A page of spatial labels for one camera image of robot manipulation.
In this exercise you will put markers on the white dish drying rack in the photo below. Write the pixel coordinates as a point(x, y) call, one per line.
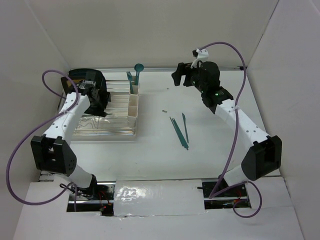
point(115, 125)

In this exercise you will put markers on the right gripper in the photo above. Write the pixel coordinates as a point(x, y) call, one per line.
point(184, 69)

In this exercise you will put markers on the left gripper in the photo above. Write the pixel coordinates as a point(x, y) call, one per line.
point(105, 96)

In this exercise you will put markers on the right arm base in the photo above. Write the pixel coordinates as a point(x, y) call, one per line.
point(225, 200)

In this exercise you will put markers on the white utensil holder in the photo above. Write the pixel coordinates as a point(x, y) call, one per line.
point(133, 102)

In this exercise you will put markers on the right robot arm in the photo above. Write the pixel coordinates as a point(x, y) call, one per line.
point(264, 152)

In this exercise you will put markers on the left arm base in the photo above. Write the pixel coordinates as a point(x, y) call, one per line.
point(101, 202)

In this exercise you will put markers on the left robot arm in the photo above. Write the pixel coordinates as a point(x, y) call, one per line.
point(51, 151)

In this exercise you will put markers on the yellow plate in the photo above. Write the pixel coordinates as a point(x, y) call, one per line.
point(67, 85)

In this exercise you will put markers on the green plastic fork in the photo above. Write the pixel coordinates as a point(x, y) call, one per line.
point(129, 76)
point(131, 87)

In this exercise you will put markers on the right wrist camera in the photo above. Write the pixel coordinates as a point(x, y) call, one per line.
point(201, 55)

